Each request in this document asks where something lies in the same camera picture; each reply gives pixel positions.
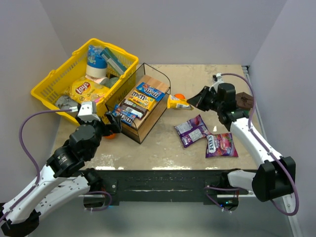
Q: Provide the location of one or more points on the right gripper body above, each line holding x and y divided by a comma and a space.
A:
207, 98

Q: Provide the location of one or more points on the pink tissue roll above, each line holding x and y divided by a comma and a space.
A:
100, 81

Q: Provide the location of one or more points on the brown chocolate bag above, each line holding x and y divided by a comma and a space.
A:
133, 108

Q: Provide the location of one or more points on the teal box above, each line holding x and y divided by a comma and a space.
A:
113, 61

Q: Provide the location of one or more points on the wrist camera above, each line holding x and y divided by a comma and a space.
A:
217, 79
88, 111

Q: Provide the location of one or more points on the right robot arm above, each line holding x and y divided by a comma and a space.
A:
275, 176

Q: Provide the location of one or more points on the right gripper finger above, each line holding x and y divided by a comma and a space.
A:
205, 91
195, 101

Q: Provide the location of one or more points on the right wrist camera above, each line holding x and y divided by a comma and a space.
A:
217, 79

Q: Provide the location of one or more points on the wood and wire shelf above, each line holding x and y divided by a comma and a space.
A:
139, 129

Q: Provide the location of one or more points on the blue M&M's bag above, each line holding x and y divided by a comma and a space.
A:
150, 91
126, 117

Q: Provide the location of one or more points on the yellow Lay's chips bag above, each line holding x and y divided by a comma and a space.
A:
83, 90

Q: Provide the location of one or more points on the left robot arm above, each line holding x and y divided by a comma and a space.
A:
60, 180

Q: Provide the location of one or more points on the yellow plastic basket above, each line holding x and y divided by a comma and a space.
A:
57, 81

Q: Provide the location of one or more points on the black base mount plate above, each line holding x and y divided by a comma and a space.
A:
162, 186

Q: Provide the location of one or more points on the green cup brown lid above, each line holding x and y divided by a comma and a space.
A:
245, 103

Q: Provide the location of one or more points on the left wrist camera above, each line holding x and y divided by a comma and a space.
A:
88, 111

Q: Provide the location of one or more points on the grey crumpled cloth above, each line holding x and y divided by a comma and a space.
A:
64, 102

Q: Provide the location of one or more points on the purple Fox's candy bag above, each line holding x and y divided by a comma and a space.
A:
192, 130

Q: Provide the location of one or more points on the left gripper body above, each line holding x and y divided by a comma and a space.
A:
106, 123

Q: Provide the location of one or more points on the yellow M&M's bag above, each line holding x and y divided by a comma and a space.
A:
142, 100

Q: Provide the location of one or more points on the green round ball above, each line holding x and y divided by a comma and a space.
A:
112, 81

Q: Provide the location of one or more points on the orange near shelf back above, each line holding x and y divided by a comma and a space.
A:
180, 96

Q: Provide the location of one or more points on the small yellow snack bar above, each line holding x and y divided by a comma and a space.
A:
176, 103

